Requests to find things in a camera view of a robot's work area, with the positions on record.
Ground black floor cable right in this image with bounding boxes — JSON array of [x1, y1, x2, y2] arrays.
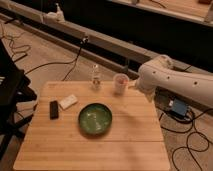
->
[[157, 107, 213, 171]]

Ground black rectangular phone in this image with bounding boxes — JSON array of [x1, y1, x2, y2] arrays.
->
[[50, 101, 59, 119]]

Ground green ceramic bowl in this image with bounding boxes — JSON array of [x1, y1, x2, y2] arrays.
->
[[78, 103, 112, 135]]

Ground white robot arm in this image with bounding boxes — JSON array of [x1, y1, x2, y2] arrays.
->
[[132, 55, 213, 108]]

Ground black floor cable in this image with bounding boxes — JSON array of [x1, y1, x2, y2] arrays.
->
[[157, 107, 213, 171], [24, 39, 88, 82]]

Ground long metal rail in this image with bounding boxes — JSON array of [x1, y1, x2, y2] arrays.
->
[[0, 0, 213, 75]]

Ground white device on rail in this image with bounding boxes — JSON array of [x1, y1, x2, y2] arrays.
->
[[44, 3, 65, 22]]

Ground black chair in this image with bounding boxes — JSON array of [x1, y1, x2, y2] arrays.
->
[[0, 40, 37, 160]]

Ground clear plastic water bottle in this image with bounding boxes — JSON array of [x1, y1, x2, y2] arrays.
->
[[92, 64, 101, 89]]

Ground black floor cable left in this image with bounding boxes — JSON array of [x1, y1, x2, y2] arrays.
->
[[24, 39, 88, 82]]

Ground white rectangular box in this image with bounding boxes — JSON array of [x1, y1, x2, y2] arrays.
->
[[59, 95, 78, 110]]

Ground blue electronic box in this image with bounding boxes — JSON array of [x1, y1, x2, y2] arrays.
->
[[169, 99, 188, 118]]

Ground translucent plastic cup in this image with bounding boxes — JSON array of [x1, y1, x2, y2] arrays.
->
[[113, 73, 129, 94]]

